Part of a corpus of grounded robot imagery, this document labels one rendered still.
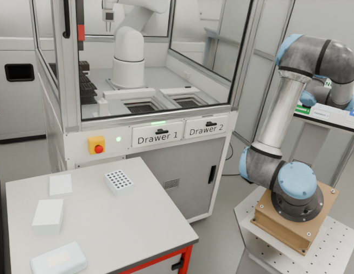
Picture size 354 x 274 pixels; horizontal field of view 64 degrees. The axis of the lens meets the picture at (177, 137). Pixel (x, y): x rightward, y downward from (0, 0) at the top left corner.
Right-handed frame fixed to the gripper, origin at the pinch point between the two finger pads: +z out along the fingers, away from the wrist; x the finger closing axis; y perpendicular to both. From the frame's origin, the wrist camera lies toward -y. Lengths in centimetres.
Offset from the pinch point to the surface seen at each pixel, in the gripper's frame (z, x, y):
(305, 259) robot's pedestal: -40, -14, -77
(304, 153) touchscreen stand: 40.6, -11.5, -18.7
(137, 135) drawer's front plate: -32, 73, -53
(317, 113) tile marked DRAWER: 14.7, -8.8, 0.2
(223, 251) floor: 50, 18, -100
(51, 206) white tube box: -67, 77, -93
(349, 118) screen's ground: 14.7, -26.2, 2.4
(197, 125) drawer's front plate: -10, 51, -34
